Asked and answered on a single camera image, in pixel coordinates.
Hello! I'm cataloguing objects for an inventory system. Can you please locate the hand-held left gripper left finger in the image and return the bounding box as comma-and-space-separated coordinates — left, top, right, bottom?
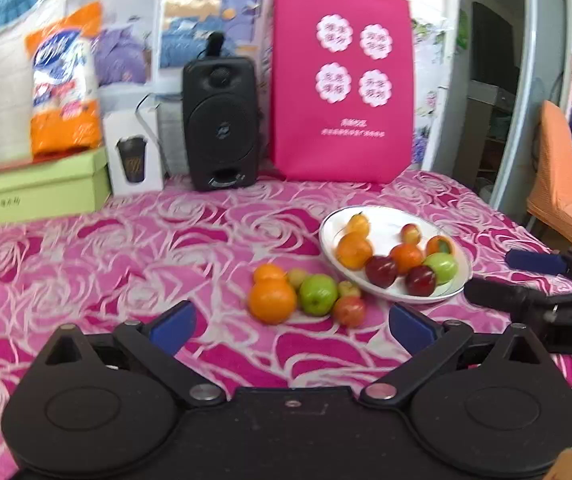
33, 300, 226, 407

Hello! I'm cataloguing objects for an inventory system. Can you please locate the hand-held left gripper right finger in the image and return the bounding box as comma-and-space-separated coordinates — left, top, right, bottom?
361, 304, 554, 407

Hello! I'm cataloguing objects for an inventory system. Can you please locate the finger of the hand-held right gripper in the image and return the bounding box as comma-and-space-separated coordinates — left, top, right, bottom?
463, 277, 572, 325
505, 247, 572, 288

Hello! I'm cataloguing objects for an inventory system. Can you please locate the dark red plum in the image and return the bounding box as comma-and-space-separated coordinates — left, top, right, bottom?
364, 255, 399, 289
404, 265, 438, 297

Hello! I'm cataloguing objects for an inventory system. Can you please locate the large green apple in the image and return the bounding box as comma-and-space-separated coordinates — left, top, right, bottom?
423, 253, 459, 286

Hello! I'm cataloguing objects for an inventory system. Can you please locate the orange mandarin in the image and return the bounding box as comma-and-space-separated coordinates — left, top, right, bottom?
389, 243, 426, 275

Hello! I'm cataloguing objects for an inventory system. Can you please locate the orange with green leaf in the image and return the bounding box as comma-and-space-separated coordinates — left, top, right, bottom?
426, 235, 456, 259

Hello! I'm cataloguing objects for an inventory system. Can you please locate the large orange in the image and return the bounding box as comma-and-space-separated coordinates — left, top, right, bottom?
335, 232, 374, 271
247, 278, 298, 325

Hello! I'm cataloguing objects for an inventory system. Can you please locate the white plate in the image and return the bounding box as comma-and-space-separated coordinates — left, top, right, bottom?
318, 205, 473, 303

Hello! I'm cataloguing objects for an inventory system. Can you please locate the small yellow citrus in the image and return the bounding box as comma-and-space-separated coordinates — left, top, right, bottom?
347, 213, 371, 237

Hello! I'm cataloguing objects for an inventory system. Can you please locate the pink rose tablecloth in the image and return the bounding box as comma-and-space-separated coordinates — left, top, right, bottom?
0, 167, 572, 480

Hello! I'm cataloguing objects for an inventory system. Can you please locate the orange chair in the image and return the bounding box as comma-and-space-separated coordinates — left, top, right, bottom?
526, 100, 572, 256

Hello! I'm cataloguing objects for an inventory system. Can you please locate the small orange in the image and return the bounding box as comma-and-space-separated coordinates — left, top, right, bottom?
253, 263, 287, 283

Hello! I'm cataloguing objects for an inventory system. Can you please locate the green shoe box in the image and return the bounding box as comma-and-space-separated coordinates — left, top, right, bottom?
0, 146, 112, 230

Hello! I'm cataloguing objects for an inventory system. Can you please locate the black speaker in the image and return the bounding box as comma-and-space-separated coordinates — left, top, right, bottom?
182, 56, 258, 192

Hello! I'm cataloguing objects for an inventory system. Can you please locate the white cup box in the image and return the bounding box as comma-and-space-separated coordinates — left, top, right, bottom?
102, 105, 164, 197

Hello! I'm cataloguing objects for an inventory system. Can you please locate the pink tote bag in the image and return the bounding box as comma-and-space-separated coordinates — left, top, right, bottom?
268, 0, 414, 184

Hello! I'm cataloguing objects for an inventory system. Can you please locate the dark monitor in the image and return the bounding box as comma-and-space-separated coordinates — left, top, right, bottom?
471, 2, 517, 86

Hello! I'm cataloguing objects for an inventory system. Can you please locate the orange paper cup packet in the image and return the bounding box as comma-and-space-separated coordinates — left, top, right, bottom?
25, 1, 104, 157

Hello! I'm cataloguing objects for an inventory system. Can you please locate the green sticker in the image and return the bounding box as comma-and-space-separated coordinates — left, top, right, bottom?
456, 10, 469, 53

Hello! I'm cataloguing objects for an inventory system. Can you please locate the purple bedding poster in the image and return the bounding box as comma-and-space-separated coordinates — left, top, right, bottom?
66, 0, 162, 96

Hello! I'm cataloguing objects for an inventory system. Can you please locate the blue bedding poster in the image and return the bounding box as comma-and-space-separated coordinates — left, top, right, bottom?
158, 0, 274, 96

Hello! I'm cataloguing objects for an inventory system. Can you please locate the floral wall poster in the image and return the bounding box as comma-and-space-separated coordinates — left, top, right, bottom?
408, 15, 454, 168

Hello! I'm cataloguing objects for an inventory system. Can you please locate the white door frame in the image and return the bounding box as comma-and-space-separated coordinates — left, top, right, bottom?
491, 0, 572, 211

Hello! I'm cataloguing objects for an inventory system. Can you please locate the black speaker cable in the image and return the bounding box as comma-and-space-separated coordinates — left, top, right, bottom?
135, 91, 183, 126

